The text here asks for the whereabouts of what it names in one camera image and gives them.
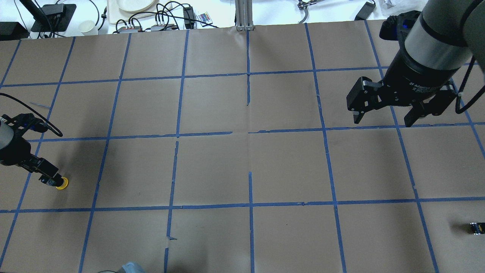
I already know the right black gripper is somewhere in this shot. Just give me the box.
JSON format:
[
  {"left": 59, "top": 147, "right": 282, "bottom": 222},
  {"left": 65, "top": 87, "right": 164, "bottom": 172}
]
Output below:
[{"left": 346, "top": 49, "right": 458, "bottom": 127}]

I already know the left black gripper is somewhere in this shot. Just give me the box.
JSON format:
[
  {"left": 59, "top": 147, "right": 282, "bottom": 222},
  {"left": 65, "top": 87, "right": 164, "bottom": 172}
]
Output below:
[{"left": 0, "top": 138, "right": 62, "bottom": 185}]

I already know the yellow push button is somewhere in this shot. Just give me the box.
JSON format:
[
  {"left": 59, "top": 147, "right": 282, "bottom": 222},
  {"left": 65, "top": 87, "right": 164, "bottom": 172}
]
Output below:
[{"left": 55, "top": 177, "right": 69, "bottom": 190}]

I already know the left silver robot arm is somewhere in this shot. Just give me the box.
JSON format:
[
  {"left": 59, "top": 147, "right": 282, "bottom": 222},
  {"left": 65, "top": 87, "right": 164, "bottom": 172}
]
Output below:
[{"left": 0, "top": 122, "right": 68, "bottom": 190}]

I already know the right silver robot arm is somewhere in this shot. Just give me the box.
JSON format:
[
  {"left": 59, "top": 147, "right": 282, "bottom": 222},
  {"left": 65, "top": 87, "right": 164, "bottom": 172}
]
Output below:
[{"left": 346, "top": 0, "right": 485, "bottom": 127}]

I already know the black power adapter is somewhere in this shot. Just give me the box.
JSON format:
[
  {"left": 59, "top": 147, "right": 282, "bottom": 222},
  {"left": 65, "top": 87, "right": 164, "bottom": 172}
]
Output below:
[{"left": 354, "top": 0, "right": 376, "bottom": 21}]

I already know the white paper cup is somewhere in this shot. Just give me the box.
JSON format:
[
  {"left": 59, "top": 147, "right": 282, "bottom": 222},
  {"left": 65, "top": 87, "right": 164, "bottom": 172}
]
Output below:
[{"left": 78, "top": 20, "right": 99, "bottom": 36}]

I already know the beige round plate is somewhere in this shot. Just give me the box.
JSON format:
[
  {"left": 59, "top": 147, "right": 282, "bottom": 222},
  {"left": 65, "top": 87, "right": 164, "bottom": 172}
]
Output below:
[{"left": 116, "top": 0, "right": 156, "bottom": 14}]

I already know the small remote control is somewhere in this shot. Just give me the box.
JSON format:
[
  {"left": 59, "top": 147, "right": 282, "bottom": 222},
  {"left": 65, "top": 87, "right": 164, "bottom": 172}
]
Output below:
[{"left": 197, "top": 12, "right": 213, "bottom": 24}]

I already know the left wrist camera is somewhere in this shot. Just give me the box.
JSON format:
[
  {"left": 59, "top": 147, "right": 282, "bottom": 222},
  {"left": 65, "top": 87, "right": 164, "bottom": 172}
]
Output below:
[{"left": 1, "top": 113, "right": 49, "bottom": 133}]

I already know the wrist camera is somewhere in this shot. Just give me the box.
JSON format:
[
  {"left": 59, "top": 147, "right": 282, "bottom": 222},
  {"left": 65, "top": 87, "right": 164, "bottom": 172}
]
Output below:
[
  {"left": 379, "top": 11, "right": 421, "bottom": 41},
  {"left": 1, "top": 113, "right": 49, "bottom": 133}
]

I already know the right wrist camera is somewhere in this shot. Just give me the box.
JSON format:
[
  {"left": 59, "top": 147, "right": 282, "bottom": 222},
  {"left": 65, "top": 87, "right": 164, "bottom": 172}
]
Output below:
[{"left": 379, "top": 11, "right": 421, "bottom": 41}]

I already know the black camera stand base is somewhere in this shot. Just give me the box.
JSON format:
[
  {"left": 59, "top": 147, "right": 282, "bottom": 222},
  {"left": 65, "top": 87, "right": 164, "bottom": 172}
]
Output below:
[{"left": 28, "top": 3, "right": 77, "bottom": 33}]

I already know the aluminium frame post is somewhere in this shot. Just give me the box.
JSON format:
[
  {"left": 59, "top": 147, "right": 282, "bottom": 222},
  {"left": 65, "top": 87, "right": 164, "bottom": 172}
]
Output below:
[{"left": 234, "top": 0, "right": 254, "bottom": 31}]

